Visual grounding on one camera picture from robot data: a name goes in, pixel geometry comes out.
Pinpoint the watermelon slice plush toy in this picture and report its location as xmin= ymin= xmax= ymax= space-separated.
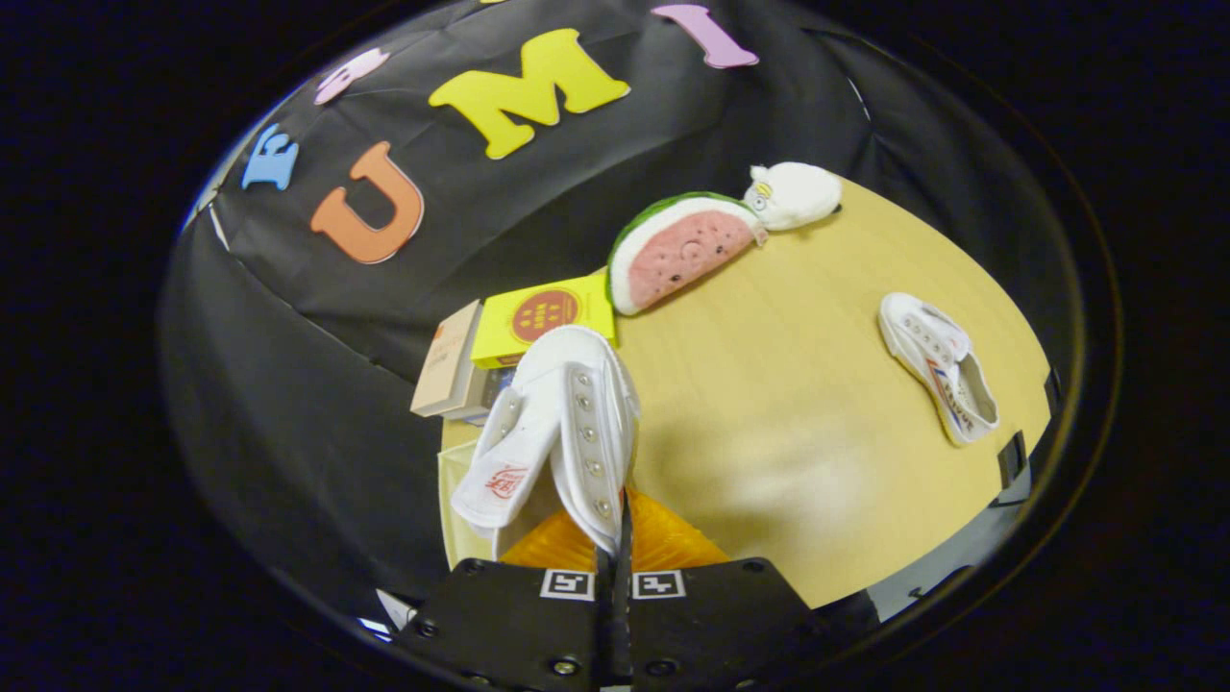
xmin=607 ymin=190 xmax=768 ymax=316

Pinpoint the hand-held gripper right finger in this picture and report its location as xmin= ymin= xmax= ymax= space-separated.
xmin=615 ymin=487 xmax=847 ymax=692

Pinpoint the beige storage box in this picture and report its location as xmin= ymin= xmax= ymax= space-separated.
xmin=437 ymin=440 xmax=510 ymax=570

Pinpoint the white plush toy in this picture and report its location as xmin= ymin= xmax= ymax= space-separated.
xmin=743 ymin=161 xmax=844 ymax=232

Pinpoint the yellow book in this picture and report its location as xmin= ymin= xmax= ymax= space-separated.
xmin=470 ymin=274 xmax=617 ymax=370

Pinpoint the white canvas shoe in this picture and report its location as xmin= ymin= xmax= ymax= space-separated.
xmin=450 ymin=325 xmax=642 ymax=558
xmin=877 ymin=292 xmax=1000 ymax=447

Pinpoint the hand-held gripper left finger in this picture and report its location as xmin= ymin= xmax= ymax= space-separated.
xmin=392 ymin=512 xmax=616 ymax=692

